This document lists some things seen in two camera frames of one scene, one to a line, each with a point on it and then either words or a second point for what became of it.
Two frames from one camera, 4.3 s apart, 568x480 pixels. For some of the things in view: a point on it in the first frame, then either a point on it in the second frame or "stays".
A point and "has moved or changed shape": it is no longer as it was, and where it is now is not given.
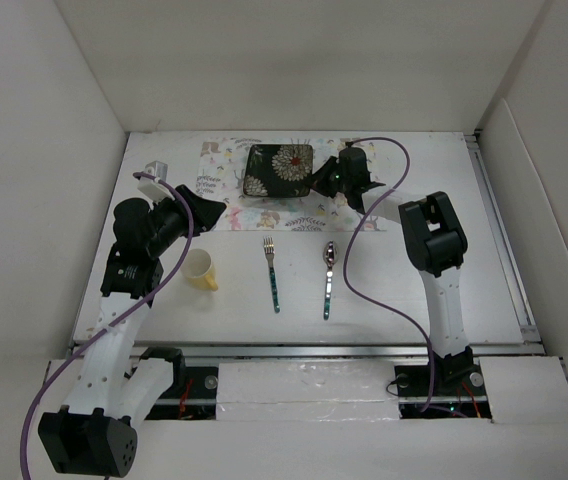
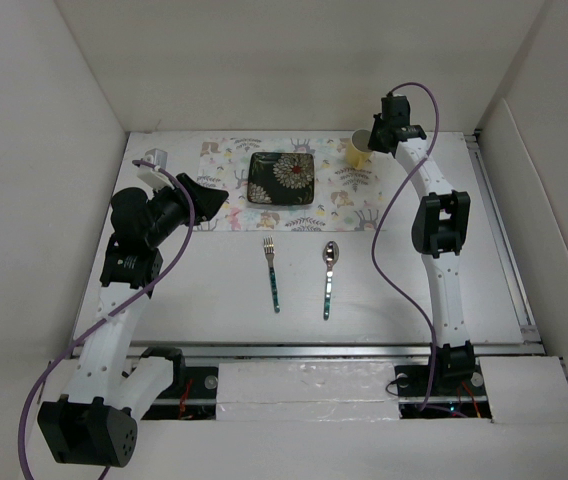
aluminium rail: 338,349 stays
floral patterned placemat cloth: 220,178 stays
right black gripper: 318,178 → 374,143
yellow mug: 198,270 has moved or changed shape
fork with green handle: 270,254 stays
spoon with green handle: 330,254 stays
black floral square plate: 278,170 has moved or changed shape
